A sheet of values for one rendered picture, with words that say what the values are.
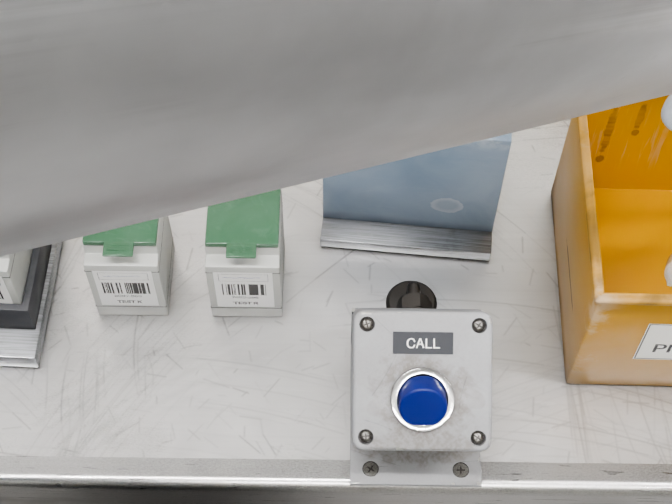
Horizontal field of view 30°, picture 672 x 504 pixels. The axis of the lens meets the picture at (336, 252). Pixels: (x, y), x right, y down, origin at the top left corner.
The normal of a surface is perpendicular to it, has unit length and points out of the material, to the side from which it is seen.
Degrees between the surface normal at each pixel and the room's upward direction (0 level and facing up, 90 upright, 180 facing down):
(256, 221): 0
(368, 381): 30
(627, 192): 0
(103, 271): 90
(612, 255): 0
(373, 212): 90
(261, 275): 90
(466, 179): 90
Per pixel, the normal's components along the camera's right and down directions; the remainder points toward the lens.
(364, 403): 0.00, -0.02
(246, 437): 0.00, -0.51
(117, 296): -0.01, 0.86
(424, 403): 0.00, 0.48
